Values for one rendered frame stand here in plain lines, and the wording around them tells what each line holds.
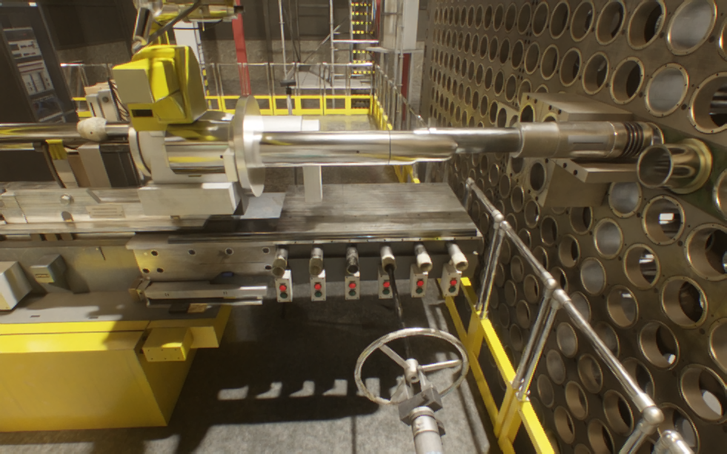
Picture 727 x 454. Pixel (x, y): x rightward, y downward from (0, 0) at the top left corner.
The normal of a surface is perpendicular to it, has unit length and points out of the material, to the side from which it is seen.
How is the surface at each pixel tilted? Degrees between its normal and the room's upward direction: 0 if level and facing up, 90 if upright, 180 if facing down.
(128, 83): 90
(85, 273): 90
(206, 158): 90
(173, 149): 90
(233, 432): 0
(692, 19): 101
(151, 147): 81
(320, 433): 0
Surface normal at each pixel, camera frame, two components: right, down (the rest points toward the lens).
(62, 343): 0.01, -0.87
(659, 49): -1.00, 0.02
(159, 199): 0.07, 0.50
